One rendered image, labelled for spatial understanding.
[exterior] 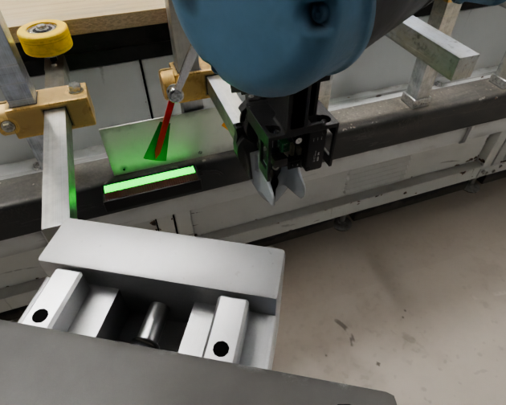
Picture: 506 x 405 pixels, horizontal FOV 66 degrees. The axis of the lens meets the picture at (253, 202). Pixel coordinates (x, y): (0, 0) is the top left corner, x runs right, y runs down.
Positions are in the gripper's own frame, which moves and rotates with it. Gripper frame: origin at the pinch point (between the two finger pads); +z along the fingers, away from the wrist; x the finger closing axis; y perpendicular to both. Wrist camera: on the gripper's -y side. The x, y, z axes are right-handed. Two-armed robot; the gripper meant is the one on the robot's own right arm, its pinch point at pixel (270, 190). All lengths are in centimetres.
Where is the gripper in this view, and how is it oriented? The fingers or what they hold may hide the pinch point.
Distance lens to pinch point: 49.7
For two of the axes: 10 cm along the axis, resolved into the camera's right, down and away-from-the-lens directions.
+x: 9.4, -2.4, 2.4
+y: 3.4, 6.7, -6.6
